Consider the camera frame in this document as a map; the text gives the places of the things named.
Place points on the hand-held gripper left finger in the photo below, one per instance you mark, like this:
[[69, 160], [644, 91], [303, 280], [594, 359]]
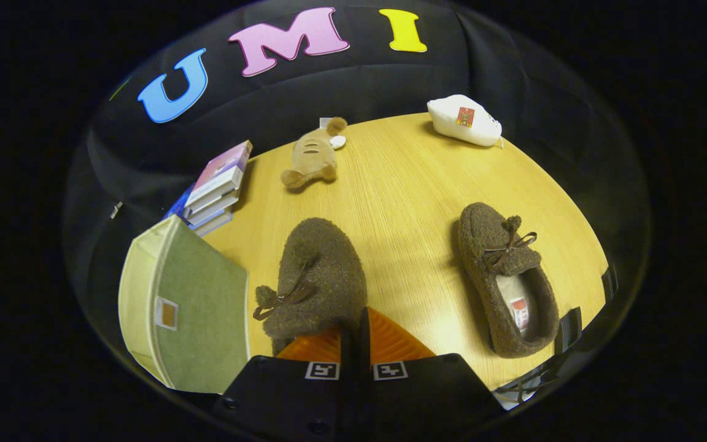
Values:
[[280, 393]]

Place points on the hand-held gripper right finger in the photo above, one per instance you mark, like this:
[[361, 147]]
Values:
[[433, 393]]

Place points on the green fabric storage box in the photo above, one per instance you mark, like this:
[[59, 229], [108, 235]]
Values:
[[200, 319]]

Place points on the brown fuzzy slipper shoe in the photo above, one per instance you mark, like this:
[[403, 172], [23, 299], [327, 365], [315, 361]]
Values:
[[482, 245], [329, 264]]

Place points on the light blue book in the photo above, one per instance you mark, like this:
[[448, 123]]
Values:
[[212, 223]]

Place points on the grey book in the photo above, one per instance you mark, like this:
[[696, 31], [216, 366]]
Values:
[[213, 204]]

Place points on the dark blue book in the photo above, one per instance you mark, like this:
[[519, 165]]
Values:
[[175, 207]]

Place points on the pink cover book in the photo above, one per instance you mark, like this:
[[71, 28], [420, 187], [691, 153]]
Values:
[[221, 166]]

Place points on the brown plush toy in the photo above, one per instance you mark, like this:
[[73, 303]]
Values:
[[310, 159]]

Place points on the small metal clip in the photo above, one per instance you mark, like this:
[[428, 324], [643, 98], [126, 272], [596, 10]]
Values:
[[116, 210]]

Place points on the white plush toy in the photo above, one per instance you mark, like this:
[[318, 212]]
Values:
[[482, 130]]

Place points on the black backdrop cloth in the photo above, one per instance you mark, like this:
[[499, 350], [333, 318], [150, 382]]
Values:
[[359, 80]]

